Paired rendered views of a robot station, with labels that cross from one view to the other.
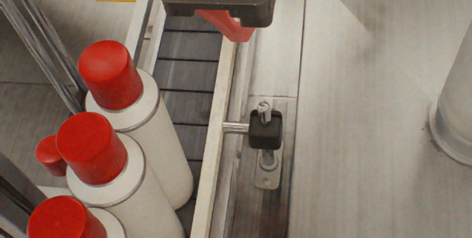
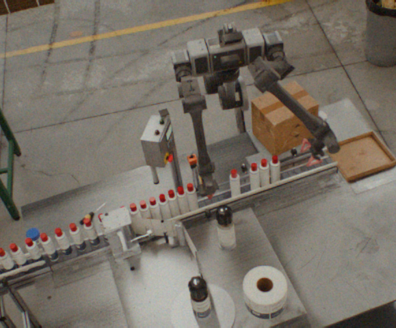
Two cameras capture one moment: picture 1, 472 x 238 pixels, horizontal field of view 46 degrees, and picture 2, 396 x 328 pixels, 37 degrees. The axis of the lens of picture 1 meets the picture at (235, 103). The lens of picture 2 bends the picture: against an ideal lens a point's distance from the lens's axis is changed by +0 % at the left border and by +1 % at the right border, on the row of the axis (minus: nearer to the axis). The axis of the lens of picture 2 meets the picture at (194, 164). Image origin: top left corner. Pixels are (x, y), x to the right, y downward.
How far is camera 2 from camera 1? 2.77 m
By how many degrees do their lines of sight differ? 37
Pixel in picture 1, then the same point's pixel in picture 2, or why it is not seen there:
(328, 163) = (209, 226)
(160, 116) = (191, 195)
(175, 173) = (191, 205)
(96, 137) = (180, 189)
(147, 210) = (180, 201)
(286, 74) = not seen: hidden behind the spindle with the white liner
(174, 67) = (215, 198)
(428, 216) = (207, 242)
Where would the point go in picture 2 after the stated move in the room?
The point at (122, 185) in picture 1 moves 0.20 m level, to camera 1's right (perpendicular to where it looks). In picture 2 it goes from (180, 196) to (202, 220)
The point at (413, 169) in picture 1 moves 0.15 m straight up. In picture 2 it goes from (214, 237) to (212, 221)
